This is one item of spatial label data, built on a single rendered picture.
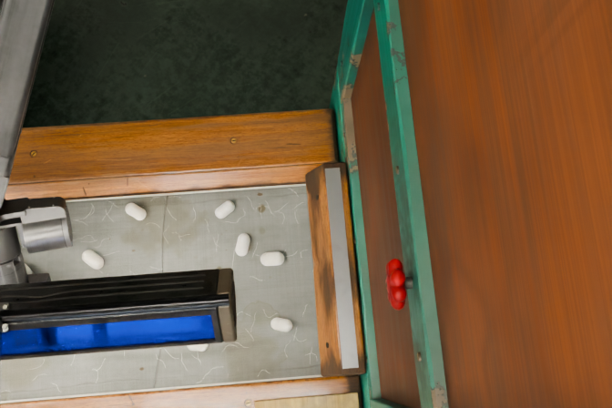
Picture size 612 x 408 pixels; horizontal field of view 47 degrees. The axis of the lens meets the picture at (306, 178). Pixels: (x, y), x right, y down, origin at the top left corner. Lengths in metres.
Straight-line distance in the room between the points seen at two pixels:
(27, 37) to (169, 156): 0.32
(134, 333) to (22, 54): 0.38
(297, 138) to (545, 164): 0.82
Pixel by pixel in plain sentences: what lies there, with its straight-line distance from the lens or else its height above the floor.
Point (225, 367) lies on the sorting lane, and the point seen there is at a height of 0.74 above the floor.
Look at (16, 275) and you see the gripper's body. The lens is 1.05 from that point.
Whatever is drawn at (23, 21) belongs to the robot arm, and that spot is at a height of 1.06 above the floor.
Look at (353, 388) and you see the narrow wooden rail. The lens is 1.08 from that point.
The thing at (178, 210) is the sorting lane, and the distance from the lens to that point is 1.13.
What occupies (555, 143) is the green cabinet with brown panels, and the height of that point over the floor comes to 1.55.
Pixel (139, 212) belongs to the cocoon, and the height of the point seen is 0.76.
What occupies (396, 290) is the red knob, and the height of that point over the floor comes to 1.26.
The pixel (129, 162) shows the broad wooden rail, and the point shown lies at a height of 0.76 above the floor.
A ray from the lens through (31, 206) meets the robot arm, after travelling 1.01.
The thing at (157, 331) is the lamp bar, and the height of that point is 1.08.
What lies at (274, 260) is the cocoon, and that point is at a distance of 1.09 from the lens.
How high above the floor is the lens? 1.84
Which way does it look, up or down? 75 degrees down
